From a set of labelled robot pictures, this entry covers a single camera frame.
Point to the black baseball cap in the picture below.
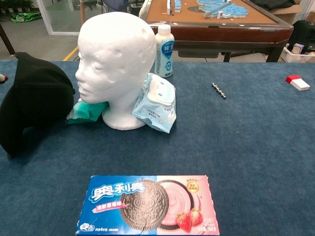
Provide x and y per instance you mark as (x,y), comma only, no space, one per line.
(37,103)

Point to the light blue wet wipes pack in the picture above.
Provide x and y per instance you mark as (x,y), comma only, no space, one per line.
(157,105)

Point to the white foam mannequin head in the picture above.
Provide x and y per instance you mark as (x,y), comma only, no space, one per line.
(118,61)

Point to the white yogurt drink bottle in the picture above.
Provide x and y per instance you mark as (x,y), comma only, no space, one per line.
(165,49)

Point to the green snack bag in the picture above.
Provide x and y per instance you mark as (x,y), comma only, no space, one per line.
(87,111)

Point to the blue pink Oreo cookie box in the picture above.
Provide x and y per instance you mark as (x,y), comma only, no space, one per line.
(147,209)

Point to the brown mahjong table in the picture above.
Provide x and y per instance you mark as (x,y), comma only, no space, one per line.
(221,34)

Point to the upright mahjong tile stack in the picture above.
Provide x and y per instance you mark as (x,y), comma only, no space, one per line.
(177,6)

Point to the blue mahjong tile pile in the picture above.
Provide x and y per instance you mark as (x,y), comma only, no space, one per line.
(229,9)

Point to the white framed glass door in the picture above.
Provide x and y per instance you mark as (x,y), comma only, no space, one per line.
(59,28)

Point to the red and white small box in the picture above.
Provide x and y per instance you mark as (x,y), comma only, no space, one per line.
(299,83)

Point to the white plastic basket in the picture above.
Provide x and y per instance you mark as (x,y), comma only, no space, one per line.
(295,57)

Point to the dark furniture leg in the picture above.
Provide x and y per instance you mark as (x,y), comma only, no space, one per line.
(7,40)

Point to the cardboard box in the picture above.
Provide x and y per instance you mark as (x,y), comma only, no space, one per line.
(290,13)

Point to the black bag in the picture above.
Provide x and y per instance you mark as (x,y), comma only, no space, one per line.
(304,32)

